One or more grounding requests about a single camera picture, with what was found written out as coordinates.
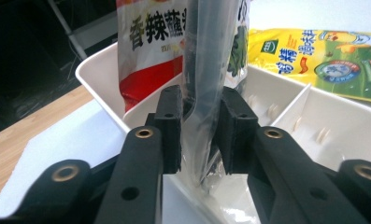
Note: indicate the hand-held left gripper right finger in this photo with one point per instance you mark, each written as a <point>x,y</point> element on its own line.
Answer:
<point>286,174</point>

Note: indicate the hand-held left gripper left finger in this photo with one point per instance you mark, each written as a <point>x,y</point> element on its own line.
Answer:
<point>142,174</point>

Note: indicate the cream divided storage box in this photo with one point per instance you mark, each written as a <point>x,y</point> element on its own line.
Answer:
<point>329,130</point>

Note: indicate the red white seasoning packet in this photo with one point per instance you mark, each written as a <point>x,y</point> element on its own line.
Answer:
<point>149,46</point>

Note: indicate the clear bag of dried seaweed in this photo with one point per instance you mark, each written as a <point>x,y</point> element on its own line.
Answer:
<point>205,62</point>

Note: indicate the white table mat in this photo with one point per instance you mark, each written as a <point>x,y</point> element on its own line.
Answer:
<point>64,140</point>

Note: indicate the yellow green spouted pouch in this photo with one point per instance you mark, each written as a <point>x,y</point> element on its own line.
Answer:
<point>329,62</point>

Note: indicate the wooden table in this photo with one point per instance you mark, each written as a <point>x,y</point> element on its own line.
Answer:
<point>18,133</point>

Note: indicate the white metal stand frame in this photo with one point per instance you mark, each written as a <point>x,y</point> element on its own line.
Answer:
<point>94,31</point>

